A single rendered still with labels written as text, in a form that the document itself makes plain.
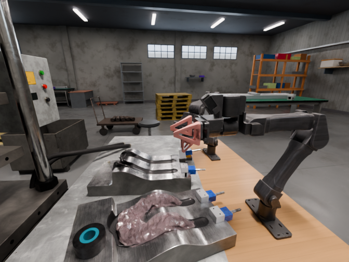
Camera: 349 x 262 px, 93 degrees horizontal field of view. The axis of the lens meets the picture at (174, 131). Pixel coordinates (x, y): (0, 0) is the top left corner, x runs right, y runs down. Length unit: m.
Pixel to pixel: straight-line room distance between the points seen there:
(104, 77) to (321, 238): 10.24
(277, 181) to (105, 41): 10.26
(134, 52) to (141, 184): 9.67
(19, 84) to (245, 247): 1.11
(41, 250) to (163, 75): 9.84
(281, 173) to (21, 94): 1.12
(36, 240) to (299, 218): 1.01
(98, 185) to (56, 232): 0.22
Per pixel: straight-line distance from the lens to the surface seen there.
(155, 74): 10.19
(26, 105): 1.01
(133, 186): 0.86
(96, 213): 0.68
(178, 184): 0.84
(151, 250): 0.58
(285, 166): 0.73
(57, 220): 0.89
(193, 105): 0.94
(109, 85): 10.37
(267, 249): 0.75
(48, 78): 1.37
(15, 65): 1.00
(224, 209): 0.72
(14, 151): 1.05
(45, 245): 0.82
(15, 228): 0.97
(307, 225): 0.91
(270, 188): 0.73
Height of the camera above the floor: 1.35
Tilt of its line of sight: 18 degrees down
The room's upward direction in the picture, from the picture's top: straight up
